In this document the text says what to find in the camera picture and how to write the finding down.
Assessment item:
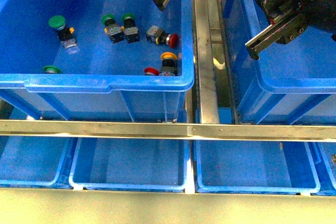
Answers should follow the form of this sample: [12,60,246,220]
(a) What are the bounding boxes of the blue left bin with buttons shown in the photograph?
[1,0,194,122]

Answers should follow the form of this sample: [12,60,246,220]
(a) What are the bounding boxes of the dark red push button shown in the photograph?
[145,25,179,48]

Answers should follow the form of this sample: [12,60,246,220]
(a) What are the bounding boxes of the blue middle bin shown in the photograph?
[221,0,335,125]

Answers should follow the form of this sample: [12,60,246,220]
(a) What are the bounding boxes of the yellow push button upright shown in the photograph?
[159,52,177,76]

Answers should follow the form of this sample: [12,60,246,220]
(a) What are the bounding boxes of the red push button by rim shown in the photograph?
[144,67,160,76]

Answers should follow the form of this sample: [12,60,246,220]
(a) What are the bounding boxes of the green push button large cap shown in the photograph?
[48,15,77,49]

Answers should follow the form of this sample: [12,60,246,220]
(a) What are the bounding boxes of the lower blue tray far right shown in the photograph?
[308,142,335,196]

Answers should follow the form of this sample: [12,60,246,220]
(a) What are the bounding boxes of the green push button by rim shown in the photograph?
[43,65,61,74]

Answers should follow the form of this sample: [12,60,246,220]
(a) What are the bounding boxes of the lower blue tray with clips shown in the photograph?
[194,141,321,195]

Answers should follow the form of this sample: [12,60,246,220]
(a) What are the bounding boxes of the lower blue tray empty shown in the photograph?
[69,138,190,193]

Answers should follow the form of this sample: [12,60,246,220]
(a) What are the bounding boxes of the lower blue tray far left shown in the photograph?
[1,136,77,189]

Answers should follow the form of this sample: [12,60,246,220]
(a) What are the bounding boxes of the metal rack divider rail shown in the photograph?
[194,0,219,124]

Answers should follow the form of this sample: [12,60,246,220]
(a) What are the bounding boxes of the metal rack front rail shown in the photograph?
[1,120,335,142]

